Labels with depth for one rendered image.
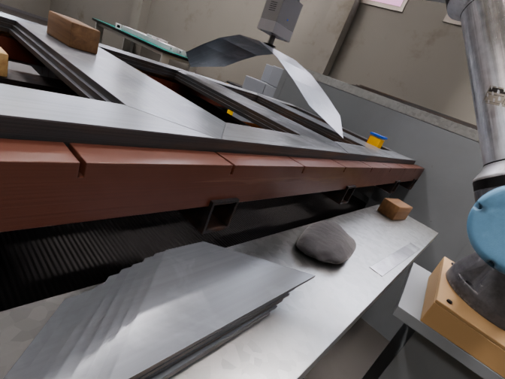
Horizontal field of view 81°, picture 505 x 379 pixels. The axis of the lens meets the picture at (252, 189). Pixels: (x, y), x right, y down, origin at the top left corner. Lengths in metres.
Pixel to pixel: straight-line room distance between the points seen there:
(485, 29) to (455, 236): 1.13
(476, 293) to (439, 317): 0.08
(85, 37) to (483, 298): 0.90
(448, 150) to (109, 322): 1.45
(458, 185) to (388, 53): 3.20
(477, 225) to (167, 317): 0.39
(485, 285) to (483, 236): 0.17
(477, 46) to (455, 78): 3.83
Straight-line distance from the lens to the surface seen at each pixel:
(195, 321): 0.31
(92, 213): 0.31
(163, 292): 0.32
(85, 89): 0.53
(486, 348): 0.61
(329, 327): 0.45
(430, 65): 4.44
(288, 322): 0.41
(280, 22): 0.95
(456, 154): 1.55
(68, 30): 0.80
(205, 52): 1.11
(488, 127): 0.52
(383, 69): 4.51
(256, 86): 4.13
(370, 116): 1.64
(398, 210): 1.04
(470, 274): 0.65
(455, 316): 0.59
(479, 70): 0.55
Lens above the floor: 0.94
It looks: 21 degrees down
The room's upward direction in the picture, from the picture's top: 22 degrees clockwise
